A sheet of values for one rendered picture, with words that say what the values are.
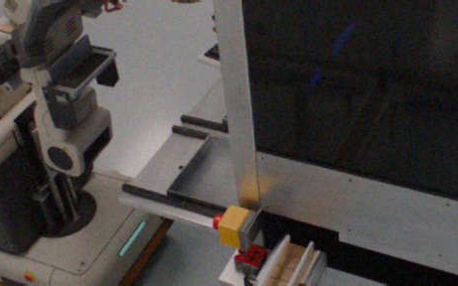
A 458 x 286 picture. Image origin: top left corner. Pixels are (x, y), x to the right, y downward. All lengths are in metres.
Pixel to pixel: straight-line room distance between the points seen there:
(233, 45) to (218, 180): 0.65
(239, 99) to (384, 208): 0.39
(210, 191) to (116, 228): 0.88
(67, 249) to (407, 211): 1.57
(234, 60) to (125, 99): 2.52
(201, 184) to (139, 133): 1.71
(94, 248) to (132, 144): 1.00
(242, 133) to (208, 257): 1.47
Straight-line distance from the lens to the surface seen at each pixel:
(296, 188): 1.55
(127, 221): 2.75
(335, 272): 1.72
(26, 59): 1.96
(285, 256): 1.67
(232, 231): 1.61
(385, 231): 1.55
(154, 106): 3.79
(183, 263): 2.92
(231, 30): 1.36
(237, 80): 1.43
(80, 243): 2.72
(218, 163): 2.00
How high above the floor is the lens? 2.19
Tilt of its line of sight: 40 degrees down
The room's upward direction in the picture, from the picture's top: 7 degrees counter-clockwise
